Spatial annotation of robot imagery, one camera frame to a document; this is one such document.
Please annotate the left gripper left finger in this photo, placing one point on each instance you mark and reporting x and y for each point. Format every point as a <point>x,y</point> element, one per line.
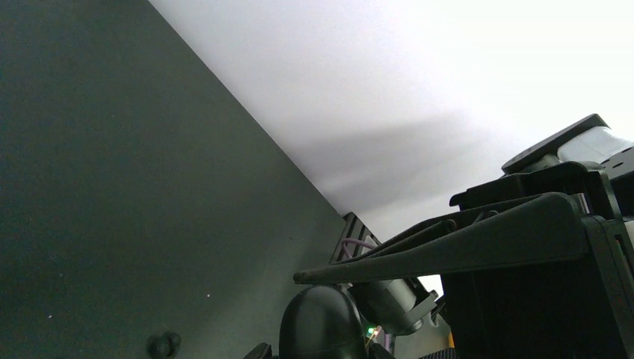
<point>260,351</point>

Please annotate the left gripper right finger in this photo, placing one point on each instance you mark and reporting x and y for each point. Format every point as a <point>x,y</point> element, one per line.
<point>543,228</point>

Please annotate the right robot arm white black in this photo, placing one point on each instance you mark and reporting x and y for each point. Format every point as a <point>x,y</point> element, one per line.
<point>399,306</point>

